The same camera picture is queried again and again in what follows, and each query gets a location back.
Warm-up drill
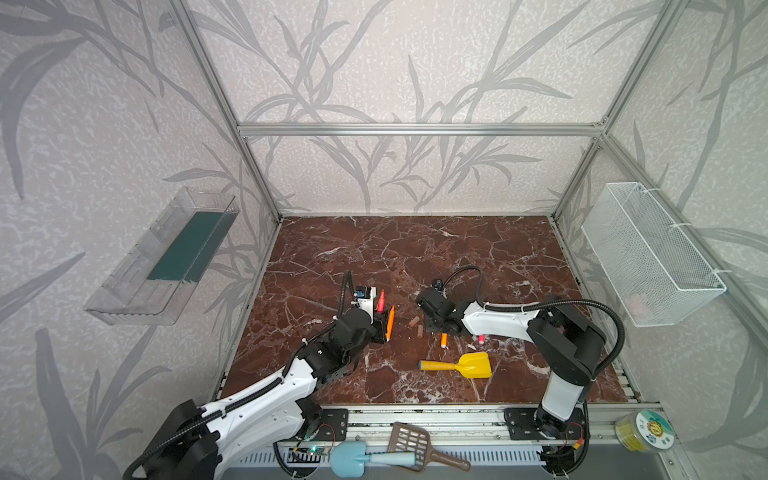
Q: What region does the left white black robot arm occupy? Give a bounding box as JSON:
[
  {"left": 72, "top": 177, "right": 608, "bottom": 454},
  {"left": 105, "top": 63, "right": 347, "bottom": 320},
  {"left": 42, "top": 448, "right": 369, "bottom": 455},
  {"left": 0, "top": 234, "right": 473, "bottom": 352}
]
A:
[{"left": 123, "top": 273, "right": 388, "bottom": 479}]

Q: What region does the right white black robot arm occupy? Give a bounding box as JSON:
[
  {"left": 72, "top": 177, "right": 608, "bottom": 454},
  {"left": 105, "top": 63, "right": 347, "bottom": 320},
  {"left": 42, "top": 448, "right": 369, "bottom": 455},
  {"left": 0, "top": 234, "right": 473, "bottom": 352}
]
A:
[{"left": 416, "top": 265, "right": 626, "bottom": 428}]

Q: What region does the yellow toy shovel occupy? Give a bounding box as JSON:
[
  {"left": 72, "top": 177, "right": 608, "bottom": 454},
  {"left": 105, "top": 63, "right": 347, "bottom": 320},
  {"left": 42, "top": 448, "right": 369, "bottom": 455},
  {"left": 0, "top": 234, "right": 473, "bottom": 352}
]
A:
[{"left": 418, "top": 352, "right": 492, "bottom": 379}]

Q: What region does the brown slotted scoop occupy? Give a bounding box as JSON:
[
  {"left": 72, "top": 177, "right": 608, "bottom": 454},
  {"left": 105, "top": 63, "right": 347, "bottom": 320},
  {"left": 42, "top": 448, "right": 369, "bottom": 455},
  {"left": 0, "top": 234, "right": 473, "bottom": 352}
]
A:
[{"left": 387, "top": 422, "right": 472, "bottom": 473}]

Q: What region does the light blue toy shovel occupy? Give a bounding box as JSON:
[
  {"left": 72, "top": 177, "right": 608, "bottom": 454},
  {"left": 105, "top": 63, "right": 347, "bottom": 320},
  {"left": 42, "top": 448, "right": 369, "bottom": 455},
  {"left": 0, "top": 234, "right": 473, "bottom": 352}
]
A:
[{"left": 329, "top": 441, "right": 416, "bottom": 479}]

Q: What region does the green label tape roll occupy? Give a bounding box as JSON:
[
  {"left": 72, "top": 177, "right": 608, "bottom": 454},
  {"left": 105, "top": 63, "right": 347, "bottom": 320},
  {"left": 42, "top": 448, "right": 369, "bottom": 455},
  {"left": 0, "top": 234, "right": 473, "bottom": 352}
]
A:
[{"left": 614, "top": 410, "right": 676, "bottom": 453}]

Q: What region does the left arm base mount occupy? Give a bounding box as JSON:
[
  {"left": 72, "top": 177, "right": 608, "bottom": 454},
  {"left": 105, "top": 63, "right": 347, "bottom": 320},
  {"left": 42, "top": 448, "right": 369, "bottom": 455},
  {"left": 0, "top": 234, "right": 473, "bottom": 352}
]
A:
[{"left": 297, "top": 408, "right": 349, "bottom": 442}]

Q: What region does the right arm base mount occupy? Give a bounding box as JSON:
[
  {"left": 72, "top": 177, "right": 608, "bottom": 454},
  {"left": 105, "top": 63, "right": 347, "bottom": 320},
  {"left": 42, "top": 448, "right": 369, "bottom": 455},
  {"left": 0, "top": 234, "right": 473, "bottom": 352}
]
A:
[{"left": 503, "top": 407, "right": 586, "bottom": 442}]

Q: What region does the clear plastic wall tray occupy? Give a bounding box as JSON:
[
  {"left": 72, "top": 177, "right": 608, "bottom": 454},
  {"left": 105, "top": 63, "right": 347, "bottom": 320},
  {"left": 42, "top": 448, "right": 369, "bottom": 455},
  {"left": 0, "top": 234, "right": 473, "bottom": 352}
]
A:
[{"left": 84, "top": 187, "right": 240, "bottom": 326}]

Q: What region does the white wire mesh basket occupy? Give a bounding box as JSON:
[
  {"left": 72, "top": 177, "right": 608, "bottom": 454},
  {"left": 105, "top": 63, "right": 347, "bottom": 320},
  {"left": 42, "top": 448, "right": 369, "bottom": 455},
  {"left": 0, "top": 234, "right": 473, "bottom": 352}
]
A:
[{"left": 582, "top": 182, "right": 727, "bottom": 328}]

